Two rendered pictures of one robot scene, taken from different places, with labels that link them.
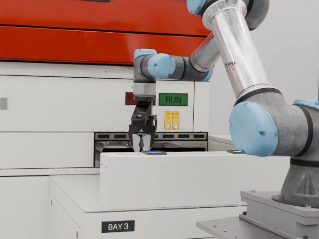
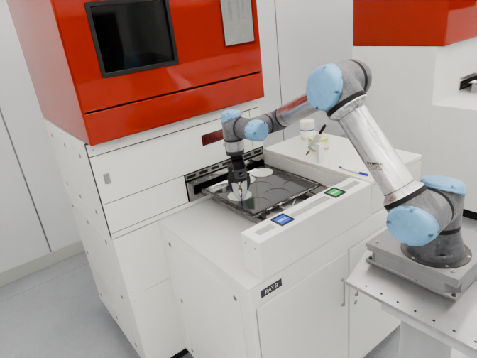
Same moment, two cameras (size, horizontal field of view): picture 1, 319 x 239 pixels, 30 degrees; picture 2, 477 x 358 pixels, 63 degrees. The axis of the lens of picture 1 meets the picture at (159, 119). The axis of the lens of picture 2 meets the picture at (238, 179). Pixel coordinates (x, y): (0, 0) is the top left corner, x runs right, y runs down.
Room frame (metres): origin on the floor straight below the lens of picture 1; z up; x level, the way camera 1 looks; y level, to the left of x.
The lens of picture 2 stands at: (0.59, 0.43, 1.61)
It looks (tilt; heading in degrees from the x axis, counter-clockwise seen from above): 24 degrees down; 344
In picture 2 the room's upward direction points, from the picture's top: 7 degrees counter-clockwise
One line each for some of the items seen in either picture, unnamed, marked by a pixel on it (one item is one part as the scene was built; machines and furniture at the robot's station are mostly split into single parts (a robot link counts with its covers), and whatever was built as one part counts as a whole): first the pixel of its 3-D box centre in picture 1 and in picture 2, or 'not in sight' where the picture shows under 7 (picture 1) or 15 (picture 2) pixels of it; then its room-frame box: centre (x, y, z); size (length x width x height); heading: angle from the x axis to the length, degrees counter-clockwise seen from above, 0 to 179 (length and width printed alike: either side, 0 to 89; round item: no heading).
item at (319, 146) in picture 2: not in sight; (316, 146); (2.01, -0.33, 1.03); 0.06 x 0.04 x 0.13; 19
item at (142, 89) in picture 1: (143, 90); (233, 145); (1.96, 0.05, 1.13); 0.08 x 0.08 x 0.05
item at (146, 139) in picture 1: (147, 146); (243, 187); (1.96, 0.04, 0.95); 0.06 x 0.03 x 0.09; 169
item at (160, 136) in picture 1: (152, 136); (226, 163); (2.23, 0.03, 0.96); 0.44 x 0.01 x 0.02; 109
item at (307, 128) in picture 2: not in sight; (307, 129); (2.31, -0.43, 1.01); 0.07 x 0.07 x 0.10
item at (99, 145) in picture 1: (152, 153); (228, 176); (2.23, 0.02, 0.89); 0.44 x 0.02 x 0.10; 109
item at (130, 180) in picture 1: (198, 178); (311, 223); (1.67, -0.11, 0.89); 0.55 x 0.09 x 0.14; 109
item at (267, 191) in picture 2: not in sight; (259, 187); (2.04, -0.06, 0.90); 0.34 x 0.34 x 0.01; 19
